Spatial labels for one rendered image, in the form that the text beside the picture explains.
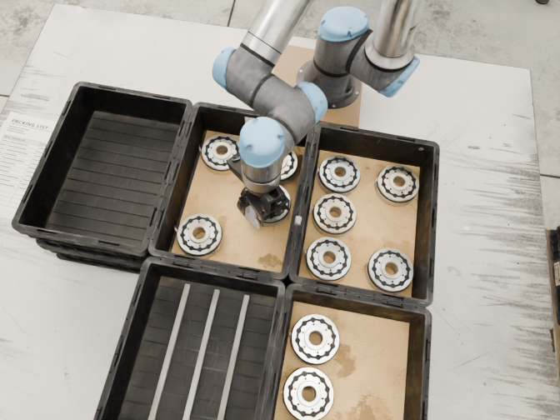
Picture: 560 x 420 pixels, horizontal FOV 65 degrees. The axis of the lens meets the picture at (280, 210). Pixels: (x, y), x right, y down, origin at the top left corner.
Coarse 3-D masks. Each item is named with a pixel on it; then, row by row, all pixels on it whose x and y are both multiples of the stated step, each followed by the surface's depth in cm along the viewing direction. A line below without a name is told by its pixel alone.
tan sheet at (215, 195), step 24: (192, 192) 109; (216, 192) 109; (240, 192) 109; (288, 192) 110; (216, 216) 107; (240, 216) 107; (288, 216) 107; (240, 240) 104; (264, 240) 105; (240, 264) 102; (264, 264) 102
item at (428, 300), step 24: (312, 144) 104; (432, 144) 105; (312, 168) 101; (432, 168) 102; (432, 192) 100; (432, 216) 99; (432, 240) 95; (432, 264) 93; (336, 288) 90; (360, 288) 91; (432, 288) 91
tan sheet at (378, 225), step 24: (360, 168) 113; (312, 192) 110; (360, 192) 110; (336, 216) 108; (360, 216) 108; (384, 216) 108; (408, 216) 108; (312, 240) 105; (360, 240) 105; (384, 240) 106; (408, 240) 106; (360, 264) 103; (408, 288) 101
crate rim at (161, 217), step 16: (192, 112) 106; (240, 112) 107; (256, 112) 107; (176, 160) 101; (304, 160) 102; (176, 176) 99; (304, 176) 100; (160, 208) 96; (160, 224) 95; (288, 240) 94; (160, 256) 92; (288, 256) 93; (256, 272) 91; (272, 272) 91
